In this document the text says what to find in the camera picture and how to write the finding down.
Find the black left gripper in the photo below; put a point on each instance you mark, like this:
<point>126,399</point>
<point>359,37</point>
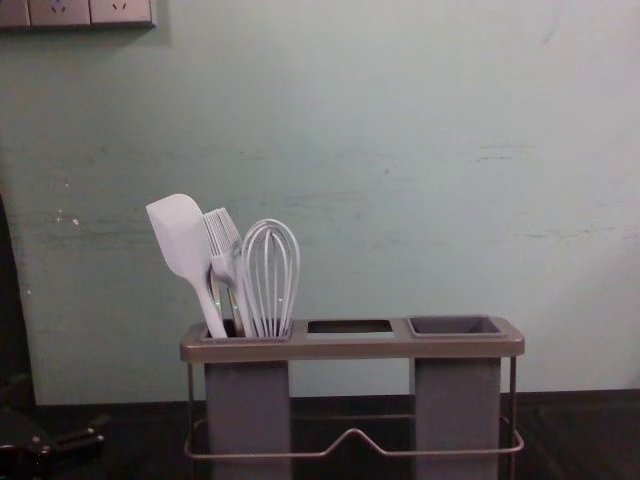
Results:
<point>15,435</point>

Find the grey plastic bin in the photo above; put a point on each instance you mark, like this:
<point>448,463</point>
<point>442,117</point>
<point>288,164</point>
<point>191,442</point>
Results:
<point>455,400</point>
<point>247,400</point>

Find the white silicone spatula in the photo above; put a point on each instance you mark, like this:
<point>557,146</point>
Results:
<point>175,230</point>

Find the white silicone basting brush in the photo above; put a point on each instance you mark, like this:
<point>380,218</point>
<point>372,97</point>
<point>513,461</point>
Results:
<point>220,235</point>

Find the black rack with steel bars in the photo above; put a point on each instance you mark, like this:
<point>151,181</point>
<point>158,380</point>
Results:
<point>350,345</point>

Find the black table cloth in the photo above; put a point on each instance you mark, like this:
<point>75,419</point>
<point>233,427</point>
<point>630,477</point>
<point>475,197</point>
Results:
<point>575,440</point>

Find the grey wall socket plate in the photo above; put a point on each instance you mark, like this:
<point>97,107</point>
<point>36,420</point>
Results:
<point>121,10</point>
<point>59,11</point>
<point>12,11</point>

